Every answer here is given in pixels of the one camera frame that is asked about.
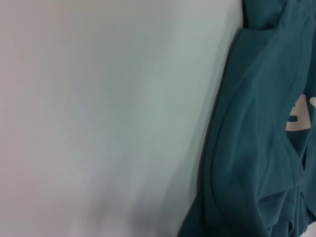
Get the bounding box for teal t-shirt with pink print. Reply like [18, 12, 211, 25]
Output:
[176, 0, 316, 237]

